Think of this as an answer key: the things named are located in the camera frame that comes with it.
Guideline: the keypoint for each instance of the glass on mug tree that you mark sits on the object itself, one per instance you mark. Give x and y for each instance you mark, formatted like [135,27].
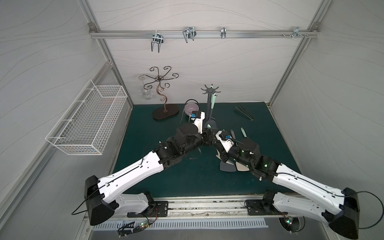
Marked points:
[147,88]

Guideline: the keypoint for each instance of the white wire basket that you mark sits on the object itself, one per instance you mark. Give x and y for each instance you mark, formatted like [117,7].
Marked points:
[86,126]

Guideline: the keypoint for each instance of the grey spatula mint handle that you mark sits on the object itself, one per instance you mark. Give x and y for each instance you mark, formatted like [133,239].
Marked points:
[228,166]

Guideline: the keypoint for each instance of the black tongs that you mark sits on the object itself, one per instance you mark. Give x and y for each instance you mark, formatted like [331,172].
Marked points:
[240,109]

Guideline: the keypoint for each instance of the grey utensil rack stand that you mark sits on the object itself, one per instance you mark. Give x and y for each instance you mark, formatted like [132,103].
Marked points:
[210,123]

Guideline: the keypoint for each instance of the grey slotted turner mint handle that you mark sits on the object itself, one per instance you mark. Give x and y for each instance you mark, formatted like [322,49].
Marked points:
[244,133]

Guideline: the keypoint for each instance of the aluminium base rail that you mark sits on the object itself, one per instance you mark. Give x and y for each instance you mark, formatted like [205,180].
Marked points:
[207,207]

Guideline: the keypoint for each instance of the grey utensil mint handle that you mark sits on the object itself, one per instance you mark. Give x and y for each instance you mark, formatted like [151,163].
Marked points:
[213,100]

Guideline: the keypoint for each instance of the beige spatula grey handle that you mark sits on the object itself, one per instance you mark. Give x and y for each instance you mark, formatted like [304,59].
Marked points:
[240,167]

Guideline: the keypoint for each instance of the lilac ceramic bowl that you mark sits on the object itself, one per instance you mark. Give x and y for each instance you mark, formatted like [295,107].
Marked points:
[189,108]

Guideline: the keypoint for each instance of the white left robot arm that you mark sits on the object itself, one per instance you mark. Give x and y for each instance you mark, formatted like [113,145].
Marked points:
[103,197]

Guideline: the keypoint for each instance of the aluminium rail with hooks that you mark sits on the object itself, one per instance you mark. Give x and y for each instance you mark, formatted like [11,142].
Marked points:
[156,38]

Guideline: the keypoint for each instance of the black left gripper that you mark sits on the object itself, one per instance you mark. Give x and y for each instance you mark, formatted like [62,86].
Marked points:
[204,138]

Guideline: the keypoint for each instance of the copper spiral mug tree stand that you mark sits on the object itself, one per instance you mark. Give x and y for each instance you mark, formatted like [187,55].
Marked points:
[167,110]

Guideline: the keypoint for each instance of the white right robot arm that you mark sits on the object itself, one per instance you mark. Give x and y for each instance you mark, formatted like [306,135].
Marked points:
[337,208]

